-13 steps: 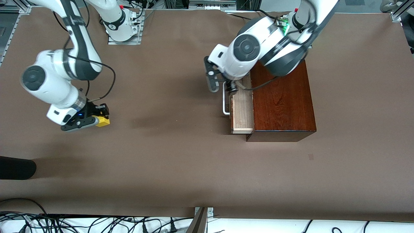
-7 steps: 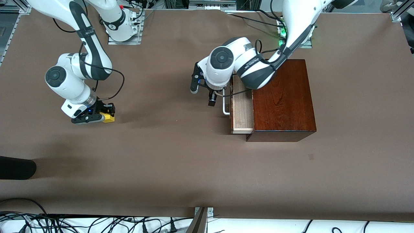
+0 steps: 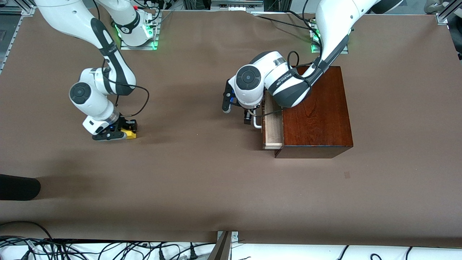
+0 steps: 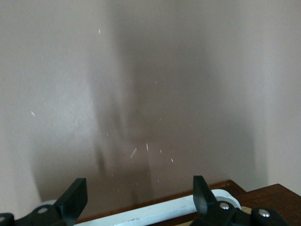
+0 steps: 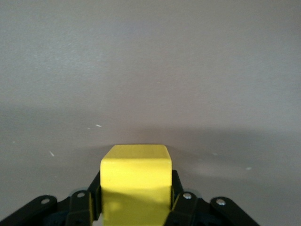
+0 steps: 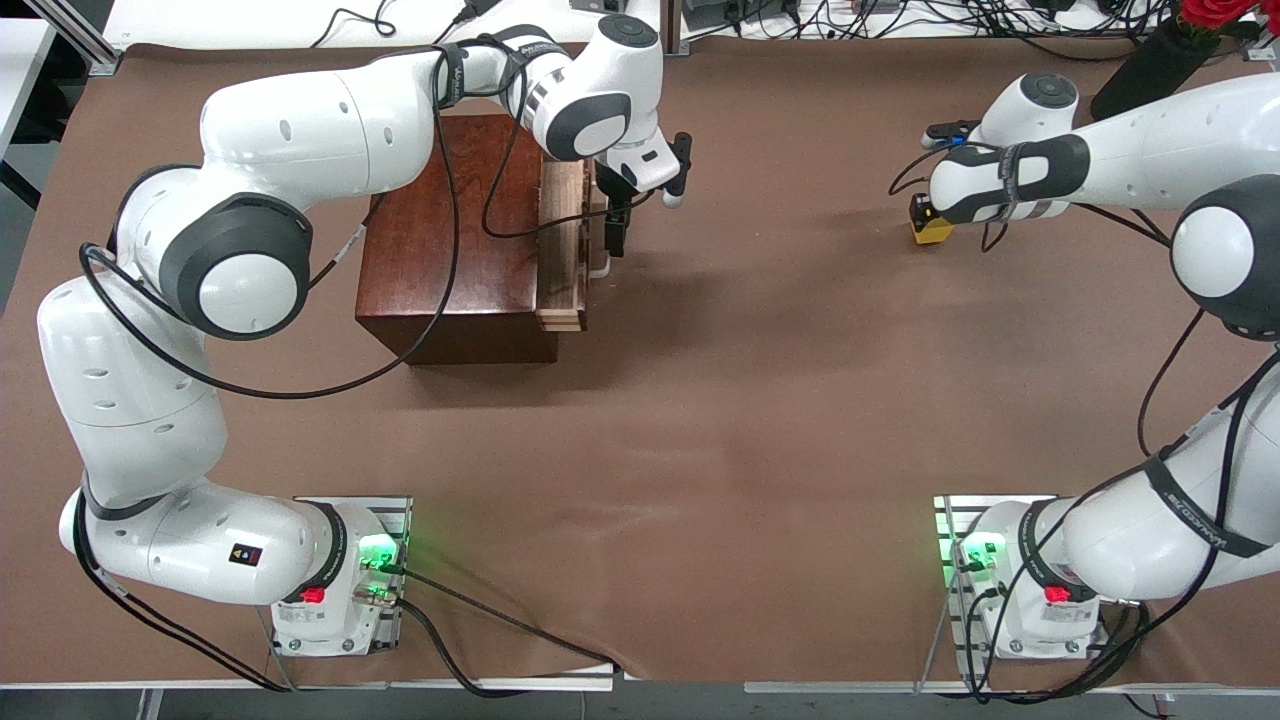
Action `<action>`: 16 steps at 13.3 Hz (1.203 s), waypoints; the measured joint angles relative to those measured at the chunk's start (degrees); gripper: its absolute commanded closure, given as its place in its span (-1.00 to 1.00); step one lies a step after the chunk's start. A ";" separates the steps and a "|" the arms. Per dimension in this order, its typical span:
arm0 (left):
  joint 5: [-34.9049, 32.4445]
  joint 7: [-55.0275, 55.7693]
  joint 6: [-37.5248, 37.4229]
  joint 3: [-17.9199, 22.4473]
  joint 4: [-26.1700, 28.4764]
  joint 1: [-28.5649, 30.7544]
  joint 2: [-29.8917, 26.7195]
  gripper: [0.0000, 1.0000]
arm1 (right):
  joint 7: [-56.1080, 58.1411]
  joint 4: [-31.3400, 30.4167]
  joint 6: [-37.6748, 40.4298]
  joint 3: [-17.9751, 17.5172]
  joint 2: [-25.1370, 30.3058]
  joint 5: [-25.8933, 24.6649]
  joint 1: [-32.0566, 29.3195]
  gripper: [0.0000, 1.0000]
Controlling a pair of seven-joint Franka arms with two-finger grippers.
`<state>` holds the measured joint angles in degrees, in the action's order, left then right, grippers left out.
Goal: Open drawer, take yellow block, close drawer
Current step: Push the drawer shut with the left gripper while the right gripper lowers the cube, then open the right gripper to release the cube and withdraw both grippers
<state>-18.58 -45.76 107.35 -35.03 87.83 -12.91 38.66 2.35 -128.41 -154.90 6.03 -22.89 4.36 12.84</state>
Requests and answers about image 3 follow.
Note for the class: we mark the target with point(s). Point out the dark brown wooden cabinet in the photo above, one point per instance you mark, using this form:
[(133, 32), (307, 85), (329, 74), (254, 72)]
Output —
[(317, 119)]

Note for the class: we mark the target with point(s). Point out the white sheet below table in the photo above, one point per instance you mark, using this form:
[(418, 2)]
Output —
[(288, 252)]

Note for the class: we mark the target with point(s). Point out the metal table bracket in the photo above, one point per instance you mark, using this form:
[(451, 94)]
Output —
[(223, 249)]

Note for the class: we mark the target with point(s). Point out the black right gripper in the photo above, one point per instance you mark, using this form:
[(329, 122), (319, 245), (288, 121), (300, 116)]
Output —
[(126, 123)]

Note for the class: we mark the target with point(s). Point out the yellow block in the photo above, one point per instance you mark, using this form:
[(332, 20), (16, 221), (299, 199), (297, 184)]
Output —
[(131, 135)]

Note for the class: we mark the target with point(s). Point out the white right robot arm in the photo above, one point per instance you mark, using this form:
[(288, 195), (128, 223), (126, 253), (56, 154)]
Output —
[(72, 18)]

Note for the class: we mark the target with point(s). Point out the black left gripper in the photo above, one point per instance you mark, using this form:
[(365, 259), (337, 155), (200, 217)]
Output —
[(247, 117)]

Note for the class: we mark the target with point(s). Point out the metal equipment rack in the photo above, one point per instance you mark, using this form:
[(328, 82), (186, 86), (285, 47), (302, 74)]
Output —
[(234, 3)]

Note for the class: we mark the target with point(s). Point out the brown paper table cover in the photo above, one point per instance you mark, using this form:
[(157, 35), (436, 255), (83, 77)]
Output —
[(180, 162)]

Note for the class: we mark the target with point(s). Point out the aluminium frame rail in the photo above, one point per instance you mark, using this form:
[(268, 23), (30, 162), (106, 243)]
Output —
[(13, 39)]

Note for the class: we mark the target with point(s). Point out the aluminium corner profile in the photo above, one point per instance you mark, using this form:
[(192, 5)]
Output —
[(442, 18)]

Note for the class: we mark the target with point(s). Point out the black cylindrical object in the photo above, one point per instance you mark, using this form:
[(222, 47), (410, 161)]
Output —
[(18, 187)]

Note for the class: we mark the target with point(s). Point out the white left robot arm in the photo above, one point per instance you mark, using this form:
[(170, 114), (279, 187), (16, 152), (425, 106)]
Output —
[(332, 21)]

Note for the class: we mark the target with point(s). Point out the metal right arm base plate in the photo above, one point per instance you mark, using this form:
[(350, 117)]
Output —
[(139, 47)]

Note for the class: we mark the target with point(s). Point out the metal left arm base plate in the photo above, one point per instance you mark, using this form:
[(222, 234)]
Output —
[(314, 50)]

